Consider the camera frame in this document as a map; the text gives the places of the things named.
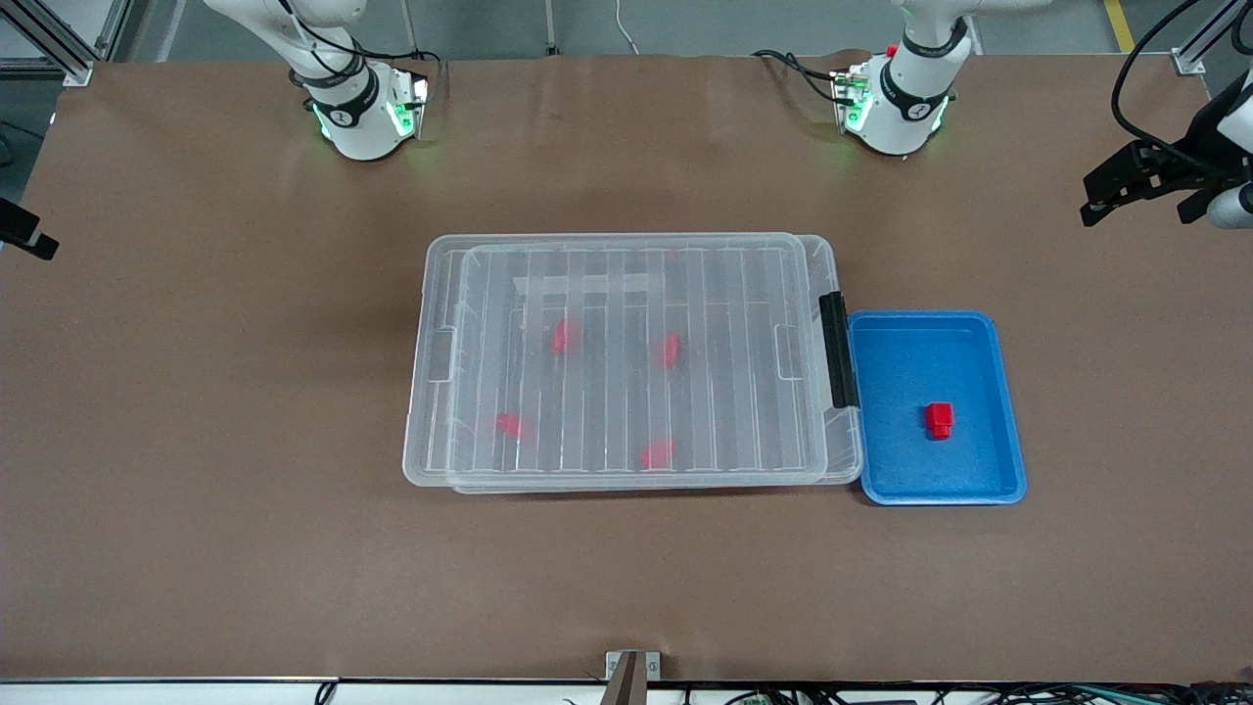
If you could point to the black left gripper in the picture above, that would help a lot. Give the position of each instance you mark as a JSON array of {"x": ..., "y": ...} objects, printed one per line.
[{"x": 1178, "y": 163}]

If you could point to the aluminium frame post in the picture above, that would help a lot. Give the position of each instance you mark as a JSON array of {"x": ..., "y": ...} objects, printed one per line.
[
  {"x": 49, "y": 44},
  {"x": 1204, "y": 44}
]

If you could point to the black box latch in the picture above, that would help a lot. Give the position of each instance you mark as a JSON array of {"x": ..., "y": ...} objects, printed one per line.
[{"x": 838, "y": 352}]

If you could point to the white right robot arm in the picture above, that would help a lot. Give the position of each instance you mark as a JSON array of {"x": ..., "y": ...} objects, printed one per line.
[{"x": 352, "y": 122}]

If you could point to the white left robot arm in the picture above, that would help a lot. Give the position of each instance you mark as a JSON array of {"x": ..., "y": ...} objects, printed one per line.
[{"x": 905, "y": 103}]

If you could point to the blue plastic tray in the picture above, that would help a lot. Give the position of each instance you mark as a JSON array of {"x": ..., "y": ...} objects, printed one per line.
[{"x": 910, "y": 450}]

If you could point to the clear plastic storage box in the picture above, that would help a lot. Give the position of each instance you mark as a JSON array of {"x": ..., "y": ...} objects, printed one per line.
[{"x": 419, "y": 431}]

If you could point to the clear ribbed plastic lid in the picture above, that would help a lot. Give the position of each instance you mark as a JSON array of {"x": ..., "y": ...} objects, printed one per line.
[{"x": 626, "y": 392}]

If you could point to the red toy block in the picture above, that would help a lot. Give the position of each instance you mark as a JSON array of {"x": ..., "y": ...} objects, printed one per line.
[
  {"x": 510, "y": 425},
  {"x": 658, "y": 453},
  {"x": 670, "y": 351},
  {"x": 940, "y": 419},
  {"x": 562, "y": 337}
]

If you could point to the grey metal bracket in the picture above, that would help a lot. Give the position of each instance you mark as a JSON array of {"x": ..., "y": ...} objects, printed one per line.
[{"x": 631, "y": 671}]

